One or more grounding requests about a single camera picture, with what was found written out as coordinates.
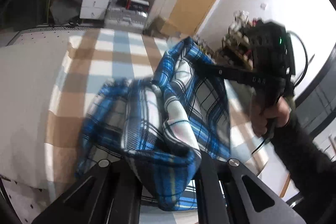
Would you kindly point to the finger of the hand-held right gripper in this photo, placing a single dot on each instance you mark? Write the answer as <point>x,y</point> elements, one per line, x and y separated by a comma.
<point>236,75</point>

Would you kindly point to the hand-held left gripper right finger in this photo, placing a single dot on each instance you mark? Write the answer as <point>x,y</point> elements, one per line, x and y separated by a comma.
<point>211,183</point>

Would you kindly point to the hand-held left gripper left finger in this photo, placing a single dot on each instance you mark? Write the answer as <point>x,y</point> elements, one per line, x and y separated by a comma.
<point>118,182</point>

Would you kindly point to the blue plaid shirt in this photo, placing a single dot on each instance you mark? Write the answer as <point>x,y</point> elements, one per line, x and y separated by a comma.
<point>147,113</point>

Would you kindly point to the person's right forearm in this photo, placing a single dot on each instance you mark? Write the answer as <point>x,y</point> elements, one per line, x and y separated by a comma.
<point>304,155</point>

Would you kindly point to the person's right hand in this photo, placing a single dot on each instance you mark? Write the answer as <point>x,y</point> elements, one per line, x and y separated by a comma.
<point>281,116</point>

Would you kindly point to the wooden shoe rack with shoes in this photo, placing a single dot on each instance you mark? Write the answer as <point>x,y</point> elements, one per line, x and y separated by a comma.
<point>237,29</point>

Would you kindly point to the grey cabinet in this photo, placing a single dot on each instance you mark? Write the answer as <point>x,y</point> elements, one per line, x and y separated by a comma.
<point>320,113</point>

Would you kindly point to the brown cardboard box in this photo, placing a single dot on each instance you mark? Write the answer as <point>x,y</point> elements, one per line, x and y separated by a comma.
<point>157,27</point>

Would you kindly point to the white suitcase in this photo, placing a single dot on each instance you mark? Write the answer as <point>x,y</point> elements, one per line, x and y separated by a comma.
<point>164,1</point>

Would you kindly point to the checked bed sheet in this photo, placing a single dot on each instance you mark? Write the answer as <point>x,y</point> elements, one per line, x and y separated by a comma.
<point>84,77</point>

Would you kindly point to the black red box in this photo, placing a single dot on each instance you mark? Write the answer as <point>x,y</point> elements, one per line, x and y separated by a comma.
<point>137,3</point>

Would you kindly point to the silver suitcase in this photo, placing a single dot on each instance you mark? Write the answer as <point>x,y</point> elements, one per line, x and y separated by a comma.
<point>126,16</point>

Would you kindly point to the grey bag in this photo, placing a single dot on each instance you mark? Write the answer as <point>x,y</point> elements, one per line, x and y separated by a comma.
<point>65,10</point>

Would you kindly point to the white light switch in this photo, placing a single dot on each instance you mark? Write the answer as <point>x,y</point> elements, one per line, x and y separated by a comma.
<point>263,6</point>

